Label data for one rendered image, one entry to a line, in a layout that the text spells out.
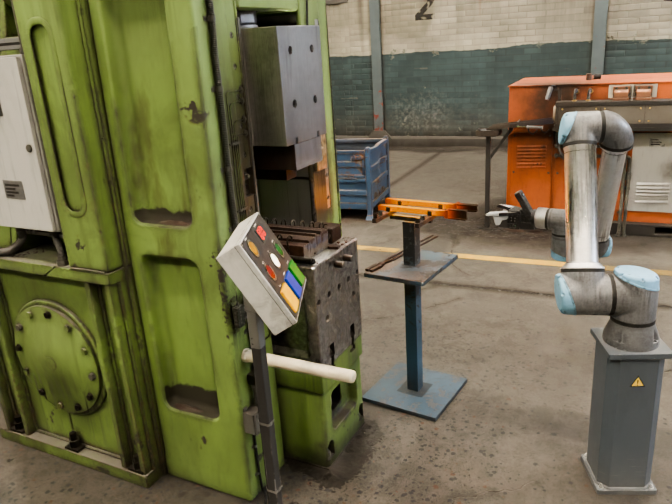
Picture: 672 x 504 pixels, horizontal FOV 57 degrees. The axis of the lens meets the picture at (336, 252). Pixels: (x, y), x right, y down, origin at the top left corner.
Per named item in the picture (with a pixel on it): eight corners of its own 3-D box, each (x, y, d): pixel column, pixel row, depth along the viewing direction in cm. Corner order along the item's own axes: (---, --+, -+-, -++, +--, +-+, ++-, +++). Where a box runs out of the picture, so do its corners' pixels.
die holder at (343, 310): (362, 333, 276) (357, 237, 262) (322, 373, 245) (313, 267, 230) (257, 315, 302) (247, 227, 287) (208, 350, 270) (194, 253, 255)
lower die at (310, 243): (328, 246, 253) (327, 226, 250) (304, 262, 236) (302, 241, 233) (243, 238, 271) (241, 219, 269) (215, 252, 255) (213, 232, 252)
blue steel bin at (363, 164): (392, 200, 686) (390, 135, 663) (373, 220, 615) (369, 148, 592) (292, 198, 724) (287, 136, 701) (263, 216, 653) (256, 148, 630)
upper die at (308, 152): (322, 160, 241) (320, 135, 238) (296, 170, 225) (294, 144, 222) (234, 157, 260) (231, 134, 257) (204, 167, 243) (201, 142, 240)
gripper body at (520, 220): (505, 228, 272) (533, 231, 265) (506, 209, 269) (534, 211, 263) (510, 223, 278) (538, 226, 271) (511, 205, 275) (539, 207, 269)
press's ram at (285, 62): (336, 130, 249) (330, 24, 237) (287, 147, 217) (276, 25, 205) (250, 129, 268) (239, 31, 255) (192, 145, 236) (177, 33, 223)
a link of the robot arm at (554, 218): (574, 236, 256) (576, 213, 253) (543, 233, 262) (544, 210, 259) (579, 230, 263) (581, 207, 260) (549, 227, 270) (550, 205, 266)
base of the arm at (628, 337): (647, 328, 236) (649, 304, 233) (668, 351, 218) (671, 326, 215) (595, 329, 238) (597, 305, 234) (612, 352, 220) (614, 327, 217)
